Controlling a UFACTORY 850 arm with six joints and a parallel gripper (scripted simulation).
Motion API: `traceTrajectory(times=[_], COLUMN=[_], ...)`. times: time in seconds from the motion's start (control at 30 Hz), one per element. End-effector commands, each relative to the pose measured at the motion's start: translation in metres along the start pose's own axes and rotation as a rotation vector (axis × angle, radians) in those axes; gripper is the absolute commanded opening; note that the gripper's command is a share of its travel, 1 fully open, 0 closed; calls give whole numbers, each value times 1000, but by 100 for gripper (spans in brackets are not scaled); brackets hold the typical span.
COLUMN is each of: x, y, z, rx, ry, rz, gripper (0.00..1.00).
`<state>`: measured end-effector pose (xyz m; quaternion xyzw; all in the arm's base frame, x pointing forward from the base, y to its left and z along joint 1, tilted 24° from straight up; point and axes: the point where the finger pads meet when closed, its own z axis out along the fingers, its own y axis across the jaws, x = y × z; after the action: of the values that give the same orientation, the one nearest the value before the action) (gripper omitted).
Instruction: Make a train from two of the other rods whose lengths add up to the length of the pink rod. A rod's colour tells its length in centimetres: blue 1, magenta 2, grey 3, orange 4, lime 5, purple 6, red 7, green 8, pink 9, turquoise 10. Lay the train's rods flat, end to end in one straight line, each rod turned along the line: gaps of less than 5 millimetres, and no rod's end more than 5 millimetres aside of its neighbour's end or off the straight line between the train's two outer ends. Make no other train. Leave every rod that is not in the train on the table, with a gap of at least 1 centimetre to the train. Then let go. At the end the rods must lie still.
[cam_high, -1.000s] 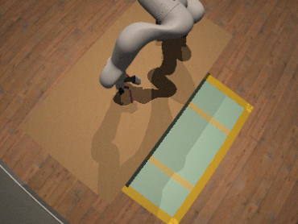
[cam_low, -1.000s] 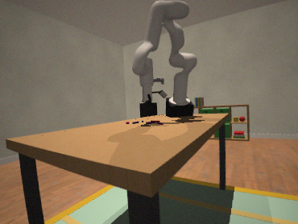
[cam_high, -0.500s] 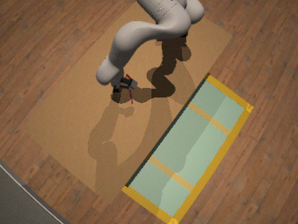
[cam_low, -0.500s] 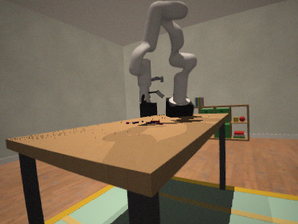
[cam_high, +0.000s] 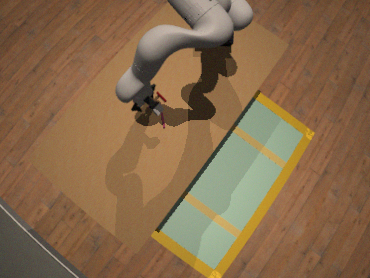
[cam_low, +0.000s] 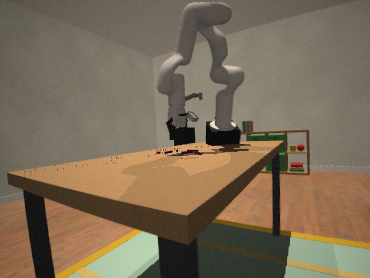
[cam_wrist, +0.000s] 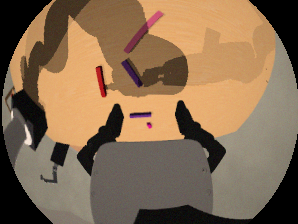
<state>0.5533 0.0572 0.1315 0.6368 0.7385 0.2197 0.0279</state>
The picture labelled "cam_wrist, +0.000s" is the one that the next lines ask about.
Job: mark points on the pink rod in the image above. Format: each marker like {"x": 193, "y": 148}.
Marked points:
{"x": 142, "y": 31}

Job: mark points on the dark red rod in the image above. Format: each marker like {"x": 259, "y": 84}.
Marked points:
{"x": 100, "y": 77}

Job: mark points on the purple rod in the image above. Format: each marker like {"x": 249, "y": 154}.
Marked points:
{"x": 140, "y": 115}
{"x": 132, "y": 73}

